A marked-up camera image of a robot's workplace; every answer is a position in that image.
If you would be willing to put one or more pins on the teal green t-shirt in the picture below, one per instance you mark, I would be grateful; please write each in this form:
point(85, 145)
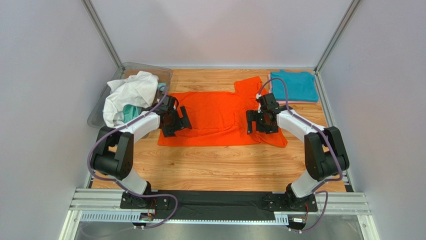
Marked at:
point(131, 112)

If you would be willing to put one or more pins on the folded blue t-shirt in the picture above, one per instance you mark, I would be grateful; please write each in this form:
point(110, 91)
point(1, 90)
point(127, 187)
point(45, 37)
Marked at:
point(300, 85)

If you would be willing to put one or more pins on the folded pink t-shirt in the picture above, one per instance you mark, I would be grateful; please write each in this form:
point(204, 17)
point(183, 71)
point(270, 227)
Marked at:
point(277, 88)

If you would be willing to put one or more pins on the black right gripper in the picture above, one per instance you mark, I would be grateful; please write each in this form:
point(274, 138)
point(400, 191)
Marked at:
point(257, 122)

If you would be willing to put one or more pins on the white t-shirt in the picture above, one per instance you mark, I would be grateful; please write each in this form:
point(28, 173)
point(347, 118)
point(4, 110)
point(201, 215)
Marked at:
point(137, 90)

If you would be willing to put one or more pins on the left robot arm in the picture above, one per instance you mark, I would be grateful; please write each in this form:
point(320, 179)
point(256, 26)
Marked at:
point(112, 156)

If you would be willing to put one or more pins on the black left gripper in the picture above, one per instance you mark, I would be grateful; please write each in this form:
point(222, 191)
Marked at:
point(184, 122)

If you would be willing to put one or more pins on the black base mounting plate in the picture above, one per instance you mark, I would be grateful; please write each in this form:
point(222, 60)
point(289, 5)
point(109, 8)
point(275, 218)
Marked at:
point(218, 205)

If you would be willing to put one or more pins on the clear plastic bin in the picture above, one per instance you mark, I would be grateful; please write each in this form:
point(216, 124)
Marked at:
point(126, 69)

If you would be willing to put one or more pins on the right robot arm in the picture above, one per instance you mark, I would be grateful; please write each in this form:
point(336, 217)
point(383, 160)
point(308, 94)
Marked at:
point(325, 155)

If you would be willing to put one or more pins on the orange t-shirt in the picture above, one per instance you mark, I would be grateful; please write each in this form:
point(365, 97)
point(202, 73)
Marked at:
point(218, 118)

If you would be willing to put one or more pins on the aluminium frame rail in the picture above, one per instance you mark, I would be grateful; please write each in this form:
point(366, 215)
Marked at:
point(96, 214)

